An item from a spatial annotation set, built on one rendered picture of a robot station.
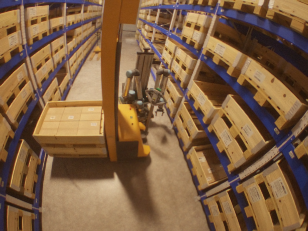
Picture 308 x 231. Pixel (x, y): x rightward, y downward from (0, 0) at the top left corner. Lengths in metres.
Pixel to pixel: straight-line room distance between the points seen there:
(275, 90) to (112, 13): 1.59
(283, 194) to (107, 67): 2.12
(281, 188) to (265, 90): 1.00
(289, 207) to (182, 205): 1.91
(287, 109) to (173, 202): 2.32
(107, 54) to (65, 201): 2.48
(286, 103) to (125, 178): 2.67
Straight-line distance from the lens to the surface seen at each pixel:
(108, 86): 1.37
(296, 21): 1.60
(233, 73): 1.80
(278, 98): 1.44
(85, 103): 2.52
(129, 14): 1.15
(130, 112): 2.34
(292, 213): 1.66
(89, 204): 2.60
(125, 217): 2.50
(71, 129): 2.20
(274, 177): 1.56
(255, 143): 1.59
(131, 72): 2.17
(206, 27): 2.52
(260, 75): 1.55
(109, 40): 1.18
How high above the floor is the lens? 2.50
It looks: 43 degrees down
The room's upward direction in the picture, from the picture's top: 15 degrees clockwise
